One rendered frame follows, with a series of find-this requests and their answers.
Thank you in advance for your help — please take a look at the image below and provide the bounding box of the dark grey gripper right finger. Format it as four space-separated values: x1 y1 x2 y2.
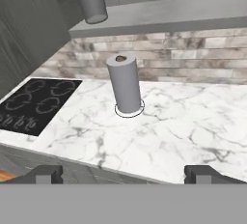
183 165 245 185

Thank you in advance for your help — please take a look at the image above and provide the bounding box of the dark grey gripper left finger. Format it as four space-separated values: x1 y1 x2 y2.
9 164 64 185

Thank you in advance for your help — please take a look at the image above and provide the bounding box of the grey cylinder under-cabinet light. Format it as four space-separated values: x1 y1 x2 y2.
76 0 109 25

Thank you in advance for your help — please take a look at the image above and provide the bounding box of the black hob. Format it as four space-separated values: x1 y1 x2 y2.
0 77 83 137

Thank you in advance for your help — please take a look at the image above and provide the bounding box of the grey paper towel roll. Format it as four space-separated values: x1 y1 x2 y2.
105 52 146 119

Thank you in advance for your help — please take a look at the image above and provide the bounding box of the grey wall cupboard run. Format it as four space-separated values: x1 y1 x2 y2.
69 0 247 39

